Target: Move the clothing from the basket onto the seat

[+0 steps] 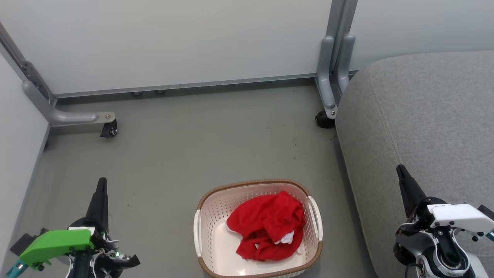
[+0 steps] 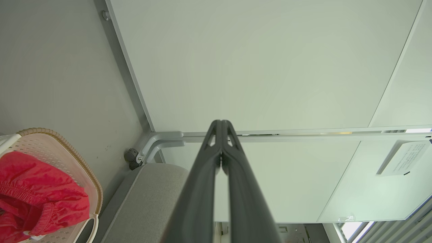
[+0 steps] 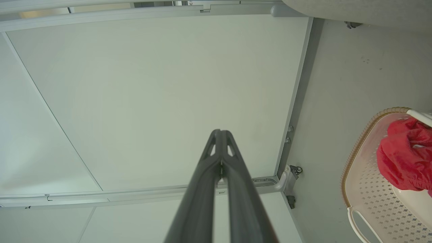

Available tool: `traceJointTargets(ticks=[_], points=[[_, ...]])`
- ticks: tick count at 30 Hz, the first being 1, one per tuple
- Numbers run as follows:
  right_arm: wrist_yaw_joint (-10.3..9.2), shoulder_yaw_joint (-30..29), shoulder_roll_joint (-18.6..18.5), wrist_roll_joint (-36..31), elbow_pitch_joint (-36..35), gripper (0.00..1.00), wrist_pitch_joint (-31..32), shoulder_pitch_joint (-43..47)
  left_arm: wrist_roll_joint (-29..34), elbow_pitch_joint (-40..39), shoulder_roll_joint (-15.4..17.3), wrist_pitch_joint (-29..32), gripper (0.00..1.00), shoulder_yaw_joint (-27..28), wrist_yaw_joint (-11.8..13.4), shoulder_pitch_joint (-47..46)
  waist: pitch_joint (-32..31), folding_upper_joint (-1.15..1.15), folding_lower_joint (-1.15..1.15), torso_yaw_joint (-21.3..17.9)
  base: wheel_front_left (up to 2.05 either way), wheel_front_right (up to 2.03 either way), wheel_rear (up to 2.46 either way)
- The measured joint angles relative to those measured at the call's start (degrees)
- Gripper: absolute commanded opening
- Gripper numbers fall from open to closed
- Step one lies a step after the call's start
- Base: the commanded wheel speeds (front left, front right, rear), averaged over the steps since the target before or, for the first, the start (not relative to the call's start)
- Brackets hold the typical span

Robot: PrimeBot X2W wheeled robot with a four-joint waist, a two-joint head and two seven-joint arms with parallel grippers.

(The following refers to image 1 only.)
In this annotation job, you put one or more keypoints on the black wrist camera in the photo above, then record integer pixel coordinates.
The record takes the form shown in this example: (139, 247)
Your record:
(487, 212)
(23, 244)

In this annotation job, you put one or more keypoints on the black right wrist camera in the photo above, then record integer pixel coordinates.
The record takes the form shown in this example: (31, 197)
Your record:
(487, 212)

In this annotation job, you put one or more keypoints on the grey partition foot tubular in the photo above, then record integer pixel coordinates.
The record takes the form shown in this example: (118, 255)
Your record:
(346, 58)
(326, 77)

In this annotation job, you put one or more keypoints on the red garment wide white hem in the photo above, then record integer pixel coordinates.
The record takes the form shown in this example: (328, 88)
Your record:
(266, 214)

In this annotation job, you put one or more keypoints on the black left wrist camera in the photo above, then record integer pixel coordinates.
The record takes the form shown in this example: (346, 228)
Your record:
(23, 244)

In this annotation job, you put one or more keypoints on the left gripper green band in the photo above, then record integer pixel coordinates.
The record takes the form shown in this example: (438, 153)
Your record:
(58, 243)

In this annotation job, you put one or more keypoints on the grey partition bottom rail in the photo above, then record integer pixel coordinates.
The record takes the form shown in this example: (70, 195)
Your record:
(185, 85)

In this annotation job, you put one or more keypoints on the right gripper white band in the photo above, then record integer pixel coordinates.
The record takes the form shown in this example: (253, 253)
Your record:
(459, 216)

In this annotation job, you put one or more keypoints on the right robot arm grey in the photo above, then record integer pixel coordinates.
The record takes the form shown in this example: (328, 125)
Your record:
(447, 262)

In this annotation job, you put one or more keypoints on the cream perforated laundry basket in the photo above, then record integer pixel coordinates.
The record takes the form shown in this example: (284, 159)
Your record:
(216, 247)

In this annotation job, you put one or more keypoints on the grey fabric sofa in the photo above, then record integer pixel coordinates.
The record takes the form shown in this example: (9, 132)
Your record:
(432, 123)

